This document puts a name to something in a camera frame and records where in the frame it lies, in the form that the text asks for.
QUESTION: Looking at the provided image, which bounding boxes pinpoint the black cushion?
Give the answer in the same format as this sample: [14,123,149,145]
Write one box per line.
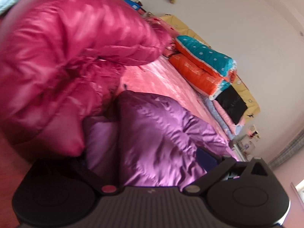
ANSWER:
[214,85,248,125]

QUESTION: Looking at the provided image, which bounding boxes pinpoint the pink dotted pillow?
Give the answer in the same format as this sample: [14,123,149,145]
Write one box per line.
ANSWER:
[142,17,179,58]

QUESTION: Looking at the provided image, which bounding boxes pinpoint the pink bed blanket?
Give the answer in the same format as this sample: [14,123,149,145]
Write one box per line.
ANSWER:
[116,55,240,162]

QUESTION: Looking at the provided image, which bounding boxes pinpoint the window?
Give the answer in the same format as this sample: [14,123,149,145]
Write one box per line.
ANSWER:
[291,178,304,200]

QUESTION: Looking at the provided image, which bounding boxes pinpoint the yellow headboard cover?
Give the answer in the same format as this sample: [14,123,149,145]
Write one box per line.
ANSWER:
[159,14,261,120]

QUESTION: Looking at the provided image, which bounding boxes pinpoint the grey plaid curtain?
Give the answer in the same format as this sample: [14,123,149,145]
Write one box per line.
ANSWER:
[268,129,304,169]

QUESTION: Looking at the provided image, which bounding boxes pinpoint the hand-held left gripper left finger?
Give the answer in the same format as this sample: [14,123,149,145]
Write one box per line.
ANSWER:
[31,157,119,196]

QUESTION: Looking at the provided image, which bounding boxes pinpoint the wall socket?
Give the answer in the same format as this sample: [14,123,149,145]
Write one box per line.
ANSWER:
[248,124,261,139]

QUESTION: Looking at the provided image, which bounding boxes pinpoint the white nightstand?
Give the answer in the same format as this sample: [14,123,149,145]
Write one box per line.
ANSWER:
[234,140,253,162]

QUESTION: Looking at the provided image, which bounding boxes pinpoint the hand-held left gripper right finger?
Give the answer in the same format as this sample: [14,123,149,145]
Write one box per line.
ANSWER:
[182,147,270,195]

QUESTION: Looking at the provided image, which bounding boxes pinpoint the purple down jacket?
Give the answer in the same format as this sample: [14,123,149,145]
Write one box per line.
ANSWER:
[82,90,238,188]

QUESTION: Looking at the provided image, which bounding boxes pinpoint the teal and orange quilt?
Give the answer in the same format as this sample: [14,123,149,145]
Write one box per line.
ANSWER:
[167,35,238,101]

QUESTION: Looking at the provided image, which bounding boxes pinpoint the blue storage box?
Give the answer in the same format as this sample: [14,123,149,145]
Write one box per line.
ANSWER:
[124,0,141,10]

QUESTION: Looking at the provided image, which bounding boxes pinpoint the red down jacket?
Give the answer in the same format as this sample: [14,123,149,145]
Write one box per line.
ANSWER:
[0,0,173,158]

